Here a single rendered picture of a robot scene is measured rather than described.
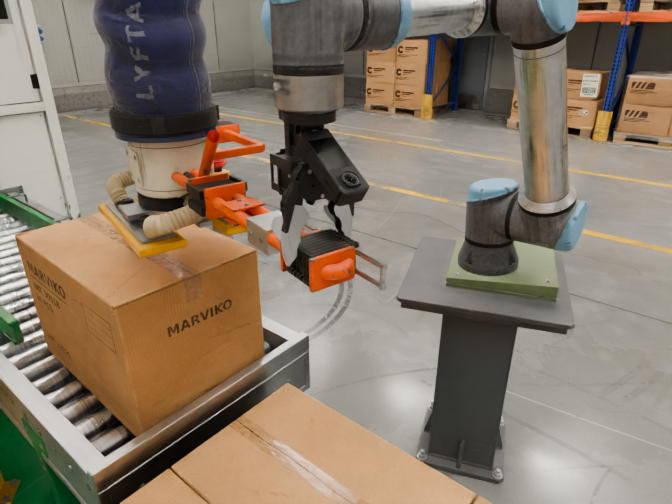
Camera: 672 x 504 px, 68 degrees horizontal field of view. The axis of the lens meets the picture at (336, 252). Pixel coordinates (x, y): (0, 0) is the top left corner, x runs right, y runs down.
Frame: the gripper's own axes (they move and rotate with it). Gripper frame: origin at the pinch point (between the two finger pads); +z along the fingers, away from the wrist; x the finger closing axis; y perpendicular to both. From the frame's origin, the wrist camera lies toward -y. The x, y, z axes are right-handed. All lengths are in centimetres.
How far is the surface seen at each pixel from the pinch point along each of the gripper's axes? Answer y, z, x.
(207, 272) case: 53, 26, -2
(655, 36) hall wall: 318, -10, -799
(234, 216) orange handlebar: 20.8, -0.2, 3.7
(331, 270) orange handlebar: -5.8, -0.3, 2.1
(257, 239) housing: 12.5, 1.2, 3.7
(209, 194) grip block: 30.1, -1.7, 4.2
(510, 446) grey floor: 23, 120, -103
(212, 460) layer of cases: 34, 66, 9
